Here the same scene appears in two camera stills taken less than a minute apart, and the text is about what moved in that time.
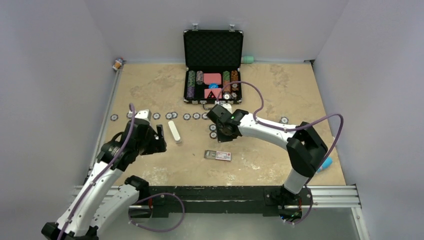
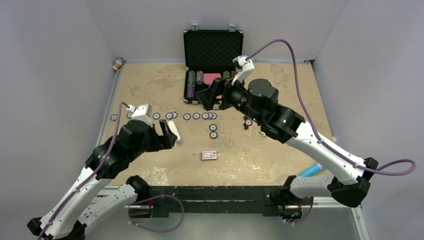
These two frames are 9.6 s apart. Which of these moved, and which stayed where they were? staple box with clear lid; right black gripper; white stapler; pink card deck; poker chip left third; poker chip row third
Moved: staple box with clear lid; right black gripper
Stayed: poker chip row third; white stapler; poker chip left third; pink card deck
